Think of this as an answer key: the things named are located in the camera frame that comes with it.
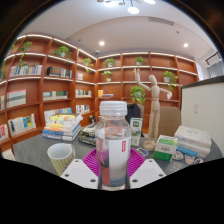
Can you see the tall white green carton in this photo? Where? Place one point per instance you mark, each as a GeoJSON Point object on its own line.
{"type": "Point", "coordinates": [136, 131]}

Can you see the wooden shelf unit with books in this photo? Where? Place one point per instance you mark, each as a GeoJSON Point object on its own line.
{"type": "Point", "coordinates": [50, 83]}

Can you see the tan chair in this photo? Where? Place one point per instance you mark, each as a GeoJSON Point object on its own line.
{"type": "Point", "coordinates": [170, 120]}

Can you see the stack of white books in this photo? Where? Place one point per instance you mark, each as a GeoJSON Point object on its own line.
{"type": "Point", "coordinates": [193, 140]}

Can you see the ceiling air vent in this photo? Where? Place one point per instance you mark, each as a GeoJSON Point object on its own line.
{"type": "Point", "coordinates": [161, 21]}

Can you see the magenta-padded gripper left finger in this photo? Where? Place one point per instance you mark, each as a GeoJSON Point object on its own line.
{"type": "Point", "coordinates": [78, 173]}

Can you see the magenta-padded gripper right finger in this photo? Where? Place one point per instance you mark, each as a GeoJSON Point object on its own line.
{"type": "Point", "coordinates": [148, 171]}

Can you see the yellow striped white cup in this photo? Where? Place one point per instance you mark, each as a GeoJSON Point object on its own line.
{"type": "Point", "coordinates": [60, 160]}

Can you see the clear plastic water bottle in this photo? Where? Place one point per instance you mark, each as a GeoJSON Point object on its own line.
{"type": "Point", "coordinates": [113, 150]}

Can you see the wooden artist mannequin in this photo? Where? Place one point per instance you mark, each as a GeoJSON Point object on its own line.
{"type": "Point", "coordinates": [154, 106]}

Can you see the stack of dark books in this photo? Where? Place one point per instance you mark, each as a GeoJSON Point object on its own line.
{"type": "Point", "coordinates": [88, 135]}

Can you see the stack of colourful books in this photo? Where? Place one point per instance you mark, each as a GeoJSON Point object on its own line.
{"type": "Point", "coordinates": [61, 128]}

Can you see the round ceiling spotlight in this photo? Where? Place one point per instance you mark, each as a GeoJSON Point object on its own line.
{"type": "Point", "coordinates": [101, 43]}
{"type": "Point", "coordinates": [185, 45]}

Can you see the grey window curtain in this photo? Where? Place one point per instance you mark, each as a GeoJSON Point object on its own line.
{"type": "Point", "coordinates": [216, 68]}

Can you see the green white box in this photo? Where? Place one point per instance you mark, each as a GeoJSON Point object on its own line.
{"type": "Point", "coordinates": [165, 148]}

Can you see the white wall socket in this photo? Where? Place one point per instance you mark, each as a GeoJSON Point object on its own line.
{"type": "Point", "coordinates": [196, 107]}

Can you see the dark chair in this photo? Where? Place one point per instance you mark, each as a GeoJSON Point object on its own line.
{"type": "Point", "coordinates": [133, 113]}

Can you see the ceiling lamp with round lights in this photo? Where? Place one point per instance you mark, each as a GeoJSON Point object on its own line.
{"type": "Point", "coordinates": [133, 9]}

